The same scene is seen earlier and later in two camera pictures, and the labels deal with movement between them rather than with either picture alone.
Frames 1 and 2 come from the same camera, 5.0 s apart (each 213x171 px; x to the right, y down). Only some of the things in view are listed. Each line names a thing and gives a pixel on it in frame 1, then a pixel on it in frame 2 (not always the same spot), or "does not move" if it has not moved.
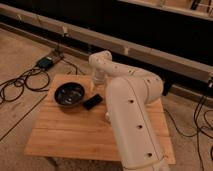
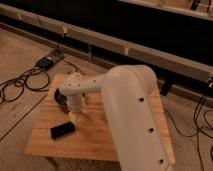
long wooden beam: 105,43 does not move
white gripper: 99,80 → 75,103
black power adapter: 45,62 does not move
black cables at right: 197,108 does not move
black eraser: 91,103 → 62,130
